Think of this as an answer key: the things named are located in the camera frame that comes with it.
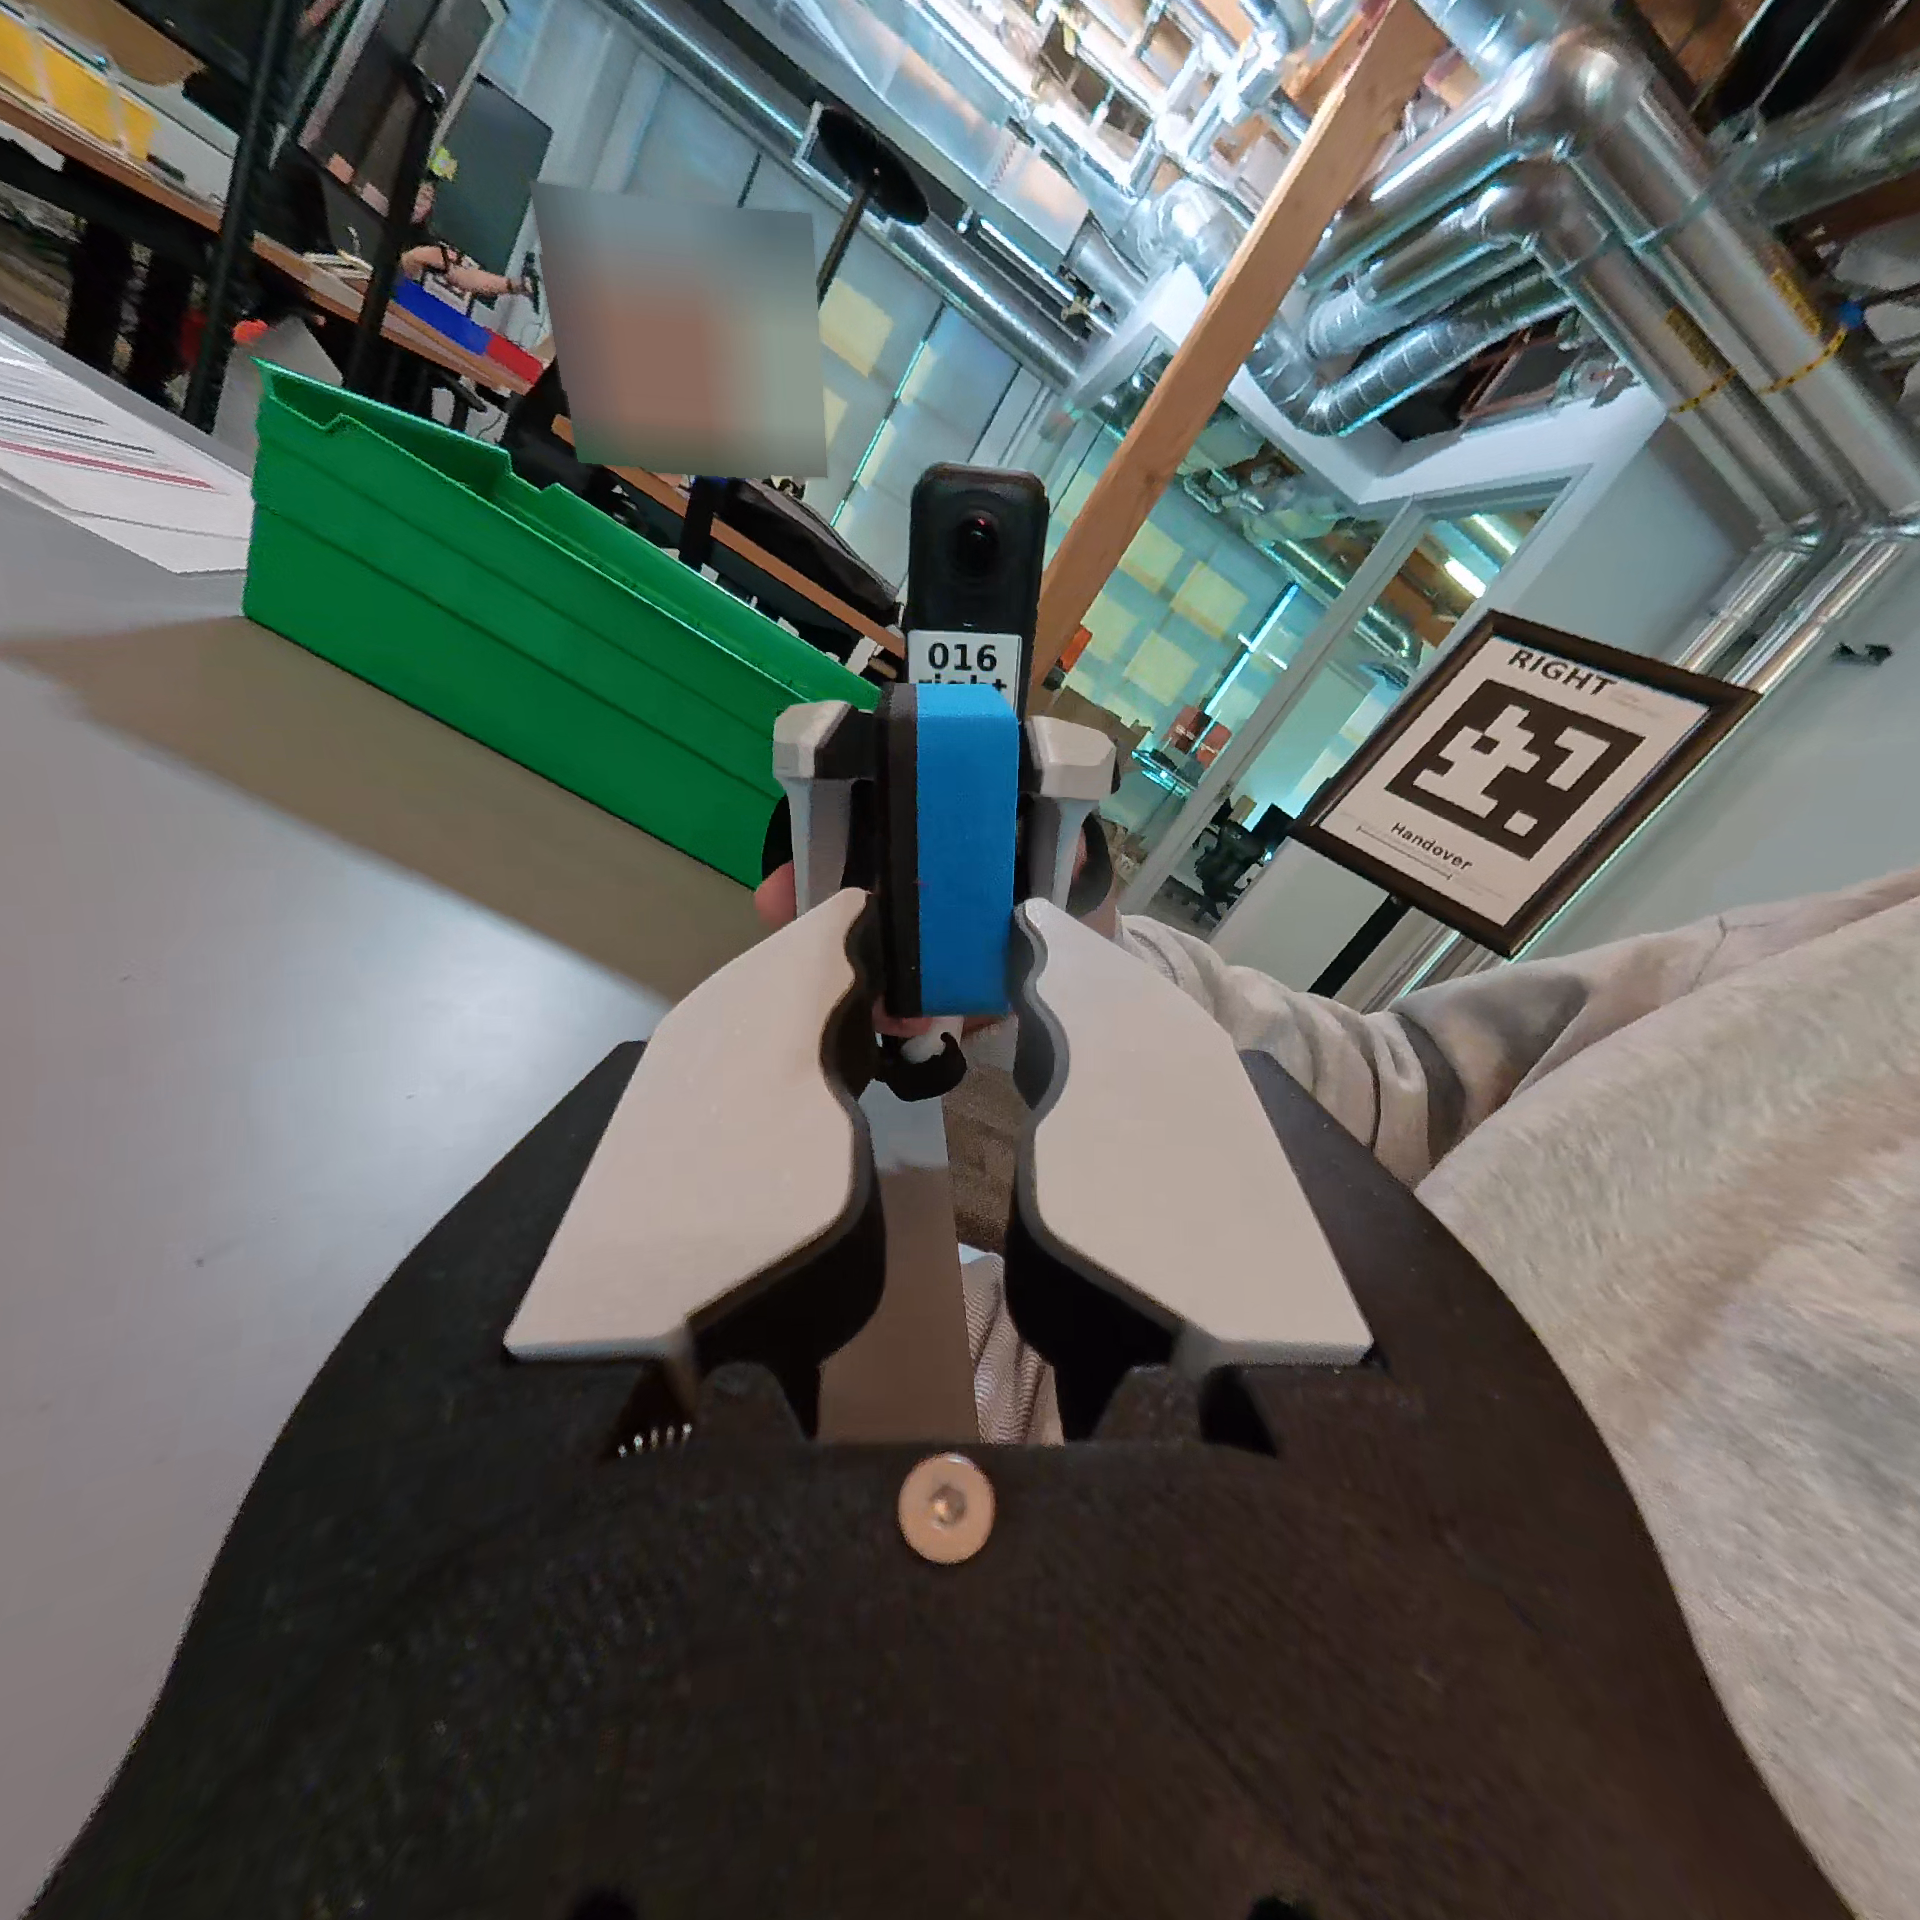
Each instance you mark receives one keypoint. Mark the person's striped trouser leg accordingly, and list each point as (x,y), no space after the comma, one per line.
(1014,1348)

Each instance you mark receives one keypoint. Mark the black framed tag sign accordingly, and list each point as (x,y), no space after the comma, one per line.
(1529,766)

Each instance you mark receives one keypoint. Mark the laminated paper sheet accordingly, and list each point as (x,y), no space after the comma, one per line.
(107,452)

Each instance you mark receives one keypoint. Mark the black computer monitor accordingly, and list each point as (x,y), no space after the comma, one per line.
(376,105)
(488,181)

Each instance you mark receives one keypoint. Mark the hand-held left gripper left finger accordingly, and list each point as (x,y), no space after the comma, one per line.
(708,1186)

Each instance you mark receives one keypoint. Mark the person's grey sweatshirt torso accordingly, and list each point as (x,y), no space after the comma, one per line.
(1725,1274)

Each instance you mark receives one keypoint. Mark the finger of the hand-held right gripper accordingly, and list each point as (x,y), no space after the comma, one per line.
(823,749)
(1070,766)

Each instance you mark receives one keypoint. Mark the person's right forearm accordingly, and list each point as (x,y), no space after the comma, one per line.
(1291,998)

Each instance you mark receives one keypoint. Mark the wooden support post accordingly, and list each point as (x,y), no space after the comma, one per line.
(1201,376)

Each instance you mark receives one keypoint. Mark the green plastic bin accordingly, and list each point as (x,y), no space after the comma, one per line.
(494,600)

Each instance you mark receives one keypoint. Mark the cluster of silver ducts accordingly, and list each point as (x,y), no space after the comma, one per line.
(1575,226)

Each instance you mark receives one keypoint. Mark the blue black whiteboard eraser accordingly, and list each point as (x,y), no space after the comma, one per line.
(941,841)

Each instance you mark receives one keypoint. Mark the person's right hand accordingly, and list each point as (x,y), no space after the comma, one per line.
(771,898)

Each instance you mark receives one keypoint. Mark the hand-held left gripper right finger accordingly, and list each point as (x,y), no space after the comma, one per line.
(1187,1186)

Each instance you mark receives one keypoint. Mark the black disc pole lamp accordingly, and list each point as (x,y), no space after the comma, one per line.
(870,163)

